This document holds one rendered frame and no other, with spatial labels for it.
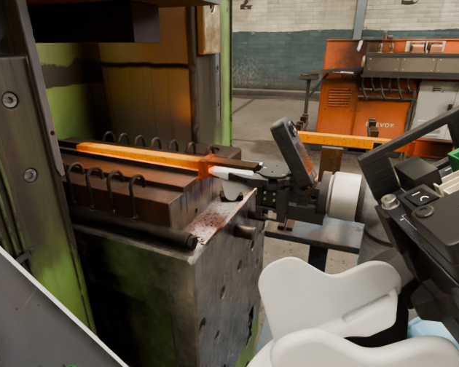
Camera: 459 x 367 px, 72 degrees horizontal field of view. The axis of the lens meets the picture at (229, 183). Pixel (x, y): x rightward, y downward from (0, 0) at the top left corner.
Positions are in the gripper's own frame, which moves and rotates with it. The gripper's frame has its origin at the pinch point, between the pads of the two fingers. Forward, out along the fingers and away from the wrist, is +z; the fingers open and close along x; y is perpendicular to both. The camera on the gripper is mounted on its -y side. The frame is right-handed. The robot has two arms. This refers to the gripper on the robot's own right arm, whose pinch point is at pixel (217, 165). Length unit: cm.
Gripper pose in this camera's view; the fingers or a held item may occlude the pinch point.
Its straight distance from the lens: 58.1
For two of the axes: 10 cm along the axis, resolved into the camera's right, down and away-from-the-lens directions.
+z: -9.2, -1.5, 3.6
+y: 0.1, 9.2, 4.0
